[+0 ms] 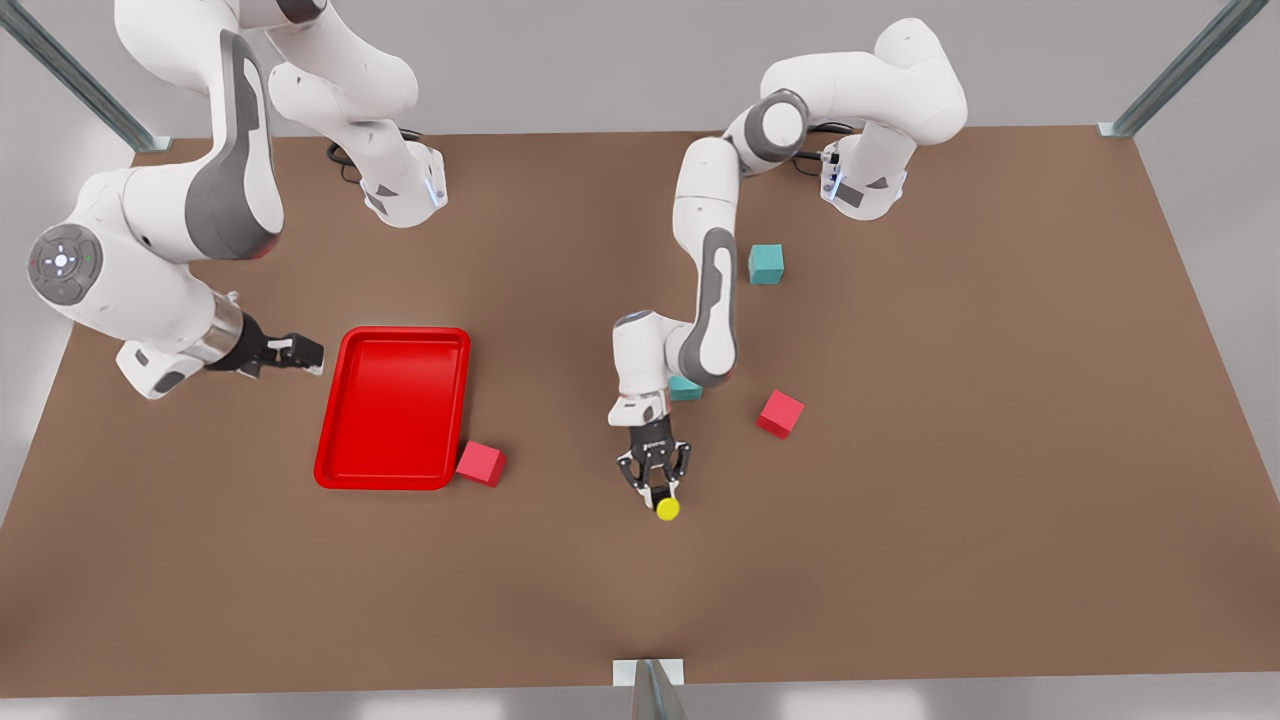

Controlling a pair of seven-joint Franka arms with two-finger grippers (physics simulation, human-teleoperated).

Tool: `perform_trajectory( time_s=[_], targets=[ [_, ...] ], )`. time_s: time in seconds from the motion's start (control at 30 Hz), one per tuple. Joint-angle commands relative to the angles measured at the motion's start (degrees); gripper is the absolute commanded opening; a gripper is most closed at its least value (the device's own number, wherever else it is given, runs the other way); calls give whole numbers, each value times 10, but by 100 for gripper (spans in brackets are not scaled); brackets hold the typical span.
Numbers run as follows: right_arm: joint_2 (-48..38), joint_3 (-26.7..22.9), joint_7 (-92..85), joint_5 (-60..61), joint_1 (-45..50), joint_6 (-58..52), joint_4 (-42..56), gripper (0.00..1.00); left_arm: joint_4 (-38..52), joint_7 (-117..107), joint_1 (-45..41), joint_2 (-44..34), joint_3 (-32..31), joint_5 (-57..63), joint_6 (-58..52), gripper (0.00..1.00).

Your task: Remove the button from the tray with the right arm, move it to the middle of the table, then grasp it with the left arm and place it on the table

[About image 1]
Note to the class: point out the red cube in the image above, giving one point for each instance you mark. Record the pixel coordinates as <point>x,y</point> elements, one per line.
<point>780,414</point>
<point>481,464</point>

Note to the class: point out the small yellow ball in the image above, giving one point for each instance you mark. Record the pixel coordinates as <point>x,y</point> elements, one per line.
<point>667,509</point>

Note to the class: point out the teal cube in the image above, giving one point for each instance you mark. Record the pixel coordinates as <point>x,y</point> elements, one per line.
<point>686,390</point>
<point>766,264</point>

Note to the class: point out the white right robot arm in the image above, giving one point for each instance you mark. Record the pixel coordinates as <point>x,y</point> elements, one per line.
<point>150,230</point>

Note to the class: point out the red rectangular tray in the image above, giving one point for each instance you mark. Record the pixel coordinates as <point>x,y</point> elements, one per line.
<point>394,408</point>

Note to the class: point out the silver frame post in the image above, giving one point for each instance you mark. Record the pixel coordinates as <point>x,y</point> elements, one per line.
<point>75,75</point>
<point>650,690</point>
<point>1185,68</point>

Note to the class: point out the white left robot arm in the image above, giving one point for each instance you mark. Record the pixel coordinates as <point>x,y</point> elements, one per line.
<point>705,210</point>

